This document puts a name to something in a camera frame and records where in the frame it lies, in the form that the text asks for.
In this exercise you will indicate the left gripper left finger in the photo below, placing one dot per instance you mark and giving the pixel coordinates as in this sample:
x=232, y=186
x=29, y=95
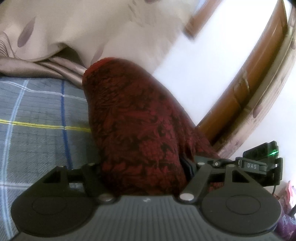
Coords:
x=61, y=201

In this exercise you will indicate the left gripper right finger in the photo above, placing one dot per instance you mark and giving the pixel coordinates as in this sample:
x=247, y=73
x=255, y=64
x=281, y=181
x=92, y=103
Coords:
x=229, y=199

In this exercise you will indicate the dark red knitted garment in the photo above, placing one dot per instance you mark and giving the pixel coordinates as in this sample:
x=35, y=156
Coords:
x=144, y=136

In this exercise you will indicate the grey plaid bed sheet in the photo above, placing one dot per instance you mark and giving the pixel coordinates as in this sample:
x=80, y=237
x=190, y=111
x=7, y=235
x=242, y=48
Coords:
x=44, y=123

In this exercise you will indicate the beige floral duvet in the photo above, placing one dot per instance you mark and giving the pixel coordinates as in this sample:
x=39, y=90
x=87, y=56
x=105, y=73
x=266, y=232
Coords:
x=62, y=38

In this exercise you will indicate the brown wooden bed frame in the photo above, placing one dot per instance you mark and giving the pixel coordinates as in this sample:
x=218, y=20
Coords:
x=242, y=88

